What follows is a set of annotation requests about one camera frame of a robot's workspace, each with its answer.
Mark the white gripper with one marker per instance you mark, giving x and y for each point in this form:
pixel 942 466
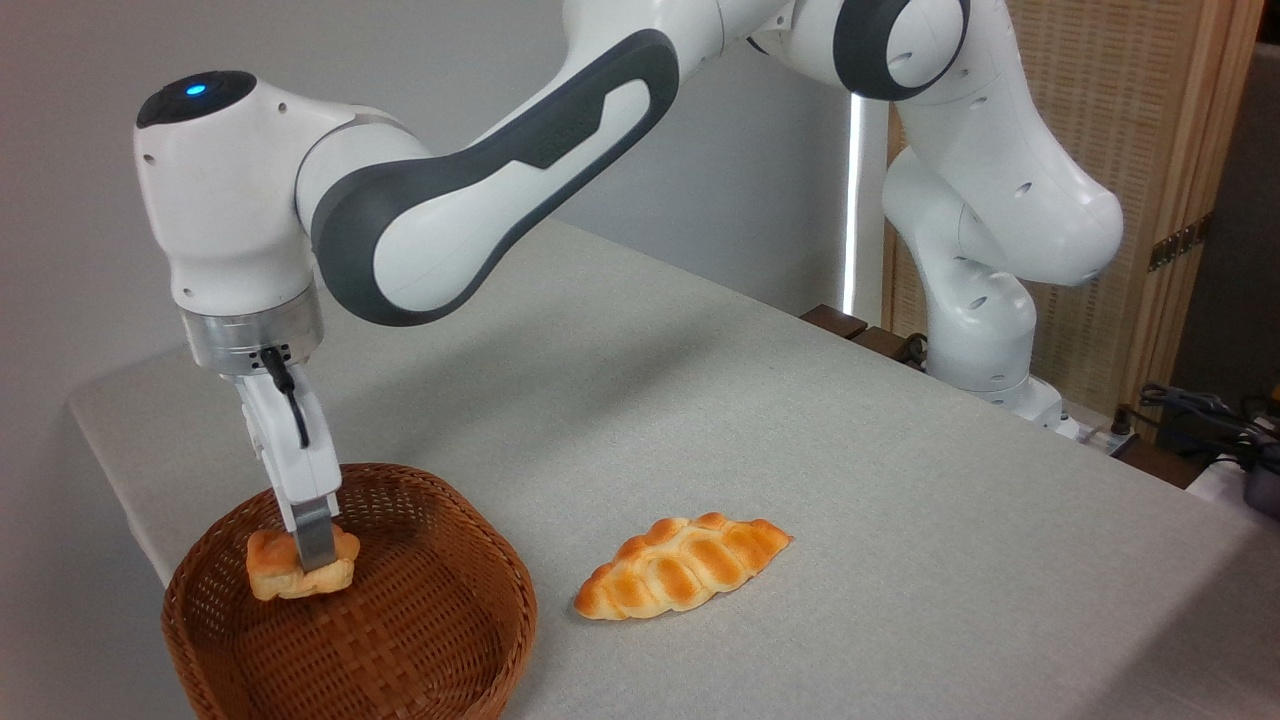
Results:
pixel 295 440

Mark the round orange bread bun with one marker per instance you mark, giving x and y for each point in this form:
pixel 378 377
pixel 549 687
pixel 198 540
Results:
pixel 270 572

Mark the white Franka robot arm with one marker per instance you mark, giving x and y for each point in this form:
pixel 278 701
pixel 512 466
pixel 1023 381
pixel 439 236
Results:
pixel 230 200

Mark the brown wicker basket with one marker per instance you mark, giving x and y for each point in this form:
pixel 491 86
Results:
pixel 400 640

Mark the long braided bread loaf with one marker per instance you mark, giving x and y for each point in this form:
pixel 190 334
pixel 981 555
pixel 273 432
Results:
pixel 680 565

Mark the grey tablecloth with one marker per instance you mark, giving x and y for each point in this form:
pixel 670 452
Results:
pixel 850 450

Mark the white power strip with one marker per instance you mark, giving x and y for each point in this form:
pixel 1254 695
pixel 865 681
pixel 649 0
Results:
pixel 1105 438

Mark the metal screen hinge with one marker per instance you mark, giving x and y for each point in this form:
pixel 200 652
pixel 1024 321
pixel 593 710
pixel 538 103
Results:
pixel 1180 243

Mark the bamboo folding screen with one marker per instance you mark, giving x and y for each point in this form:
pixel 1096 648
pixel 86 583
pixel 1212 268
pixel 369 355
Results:
pixel 1150 100

